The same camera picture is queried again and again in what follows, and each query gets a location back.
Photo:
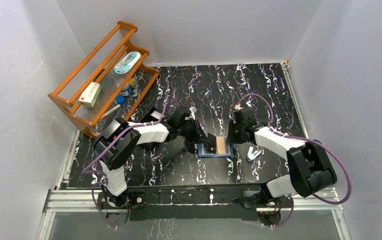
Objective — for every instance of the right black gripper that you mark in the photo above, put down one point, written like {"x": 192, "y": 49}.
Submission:
{"x": 230, "y": 137}

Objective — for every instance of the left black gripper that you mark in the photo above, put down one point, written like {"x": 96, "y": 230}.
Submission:
{"x": 197, "y": 133}

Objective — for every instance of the blue card holder wallet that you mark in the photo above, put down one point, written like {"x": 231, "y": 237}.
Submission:
{"x": 203, "y": 153}

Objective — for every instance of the black plastic card box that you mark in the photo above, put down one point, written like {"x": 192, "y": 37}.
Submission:
{"x": 152, "y": 115}

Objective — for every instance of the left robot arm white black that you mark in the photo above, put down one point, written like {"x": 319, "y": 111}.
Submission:
{"x": 117, "y": 142}

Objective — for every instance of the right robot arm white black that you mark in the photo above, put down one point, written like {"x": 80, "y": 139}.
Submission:
{"x": 309, "y": 167}

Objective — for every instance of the white plastic clip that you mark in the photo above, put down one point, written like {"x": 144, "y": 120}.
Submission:
{"x": 252, "y": 154}

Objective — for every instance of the blue small object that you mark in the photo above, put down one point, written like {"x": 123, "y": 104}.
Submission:
{"x": 121, "y": 97}

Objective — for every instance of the grey pen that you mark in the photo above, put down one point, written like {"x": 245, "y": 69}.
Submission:
{"x": 110, "y": 111}

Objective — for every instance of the light blue oval case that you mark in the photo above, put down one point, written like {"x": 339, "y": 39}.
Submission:
{"x": 127, "y": 63}

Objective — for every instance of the orange wooden shelf rack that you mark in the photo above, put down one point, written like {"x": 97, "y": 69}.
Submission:
{"x": 99, "y": 67}

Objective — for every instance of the white red small box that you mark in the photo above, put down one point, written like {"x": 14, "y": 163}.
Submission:
{"x": 89, "y": 96}

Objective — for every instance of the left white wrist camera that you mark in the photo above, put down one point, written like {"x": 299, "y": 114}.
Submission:
{"x": 193, "y": 111}

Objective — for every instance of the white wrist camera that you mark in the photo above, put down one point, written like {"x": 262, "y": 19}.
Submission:
{"x": 237, "y": 107}
{"x": 193, "y": 111}

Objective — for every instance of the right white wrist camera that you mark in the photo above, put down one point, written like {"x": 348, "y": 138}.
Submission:
{"x": 237, "y": 107}

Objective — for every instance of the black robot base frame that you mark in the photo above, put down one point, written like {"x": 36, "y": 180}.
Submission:
{"x": 243, "y": 201}

